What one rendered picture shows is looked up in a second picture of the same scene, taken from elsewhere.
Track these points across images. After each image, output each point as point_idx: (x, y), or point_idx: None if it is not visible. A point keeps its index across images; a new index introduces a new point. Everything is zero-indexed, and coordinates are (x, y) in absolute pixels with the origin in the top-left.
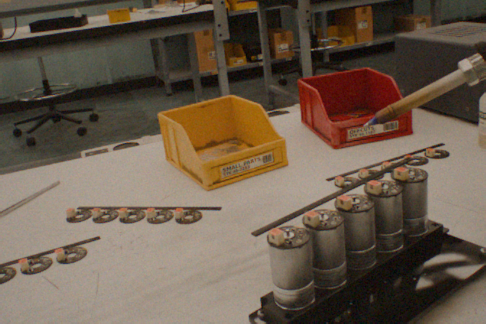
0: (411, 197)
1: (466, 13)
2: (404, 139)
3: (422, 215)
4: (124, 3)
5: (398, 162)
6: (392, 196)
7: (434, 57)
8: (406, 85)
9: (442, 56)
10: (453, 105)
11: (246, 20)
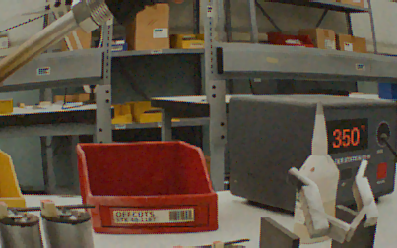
0: (59, 243)
1: None
2: (200, 234)
3: None
4: (23, 102)
5: (69, 205)
6: (16, 224)
7: (269, 126)
8: (240, 173)
9: (277, 124)
10: (287, 195)
11: (155, 138)
